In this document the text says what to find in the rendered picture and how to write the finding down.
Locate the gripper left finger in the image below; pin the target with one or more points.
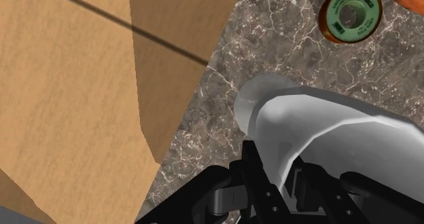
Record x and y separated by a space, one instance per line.
255 183

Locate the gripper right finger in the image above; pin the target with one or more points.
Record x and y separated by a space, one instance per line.
331 190

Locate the white rounded bottle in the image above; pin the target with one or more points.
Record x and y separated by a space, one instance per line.
338 134

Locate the green tape roll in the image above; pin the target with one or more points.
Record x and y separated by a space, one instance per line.
335 8

